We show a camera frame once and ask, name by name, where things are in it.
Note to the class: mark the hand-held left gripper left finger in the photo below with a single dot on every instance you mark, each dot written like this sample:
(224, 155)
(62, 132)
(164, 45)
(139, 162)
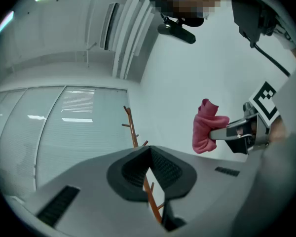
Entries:
(93, 181)

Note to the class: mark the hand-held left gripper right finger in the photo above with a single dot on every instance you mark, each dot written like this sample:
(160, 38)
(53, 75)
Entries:
(212, 181)

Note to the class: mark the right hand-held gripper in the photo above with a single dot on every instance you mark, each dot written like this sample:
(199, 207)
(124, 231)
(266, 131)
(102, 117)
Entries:
(264, 102)

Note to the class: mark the pink cloth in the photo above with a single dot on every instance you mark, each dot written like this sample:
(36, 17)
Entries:
(204, 132)

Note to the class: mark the wooden coat rack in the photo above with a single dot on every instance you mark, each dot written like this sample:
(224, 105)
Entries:
(133, 132)

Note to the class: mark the person's right forearm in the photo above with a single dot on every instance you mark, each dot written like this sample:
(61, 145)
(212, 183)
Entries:
(280, 132)

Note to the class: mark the slatted window blinds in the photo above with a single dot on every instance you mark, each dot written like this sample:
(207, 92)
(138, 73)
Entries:
(64, 137)

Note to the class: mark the white T-shirt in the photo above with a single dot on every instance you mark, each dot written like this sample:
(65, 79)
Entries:
(284, 42)

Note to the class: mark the black chest-mounted box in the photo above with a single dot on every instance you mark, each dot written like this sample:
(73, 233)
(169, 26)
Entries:
(246, 13)

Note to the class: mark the ceiling air vent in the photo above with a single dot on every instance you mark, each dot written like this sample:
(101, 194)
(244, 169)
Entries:
(109, 26)

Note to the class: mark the black head camera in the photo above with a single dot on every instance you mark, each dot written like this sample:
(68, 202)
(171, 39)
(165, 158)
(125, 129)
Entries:
(177, 33)

